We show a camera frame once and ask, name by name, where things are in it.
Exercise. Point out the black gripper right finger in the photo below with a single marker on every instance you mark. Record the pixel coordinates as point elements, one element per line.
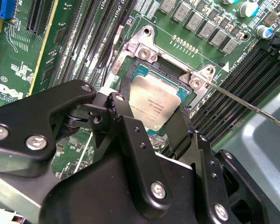
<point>212,186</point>

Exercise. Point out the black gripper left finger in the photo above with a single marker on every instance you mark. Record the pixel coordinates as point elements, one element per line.
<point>140,151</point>

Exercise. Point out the silver CPU chip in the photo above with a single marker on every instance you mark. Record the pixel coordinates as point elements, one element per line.
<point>154,100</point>

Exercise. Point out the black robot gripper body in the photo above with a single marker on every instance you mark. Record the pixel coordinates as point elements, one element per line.
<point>95,198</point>

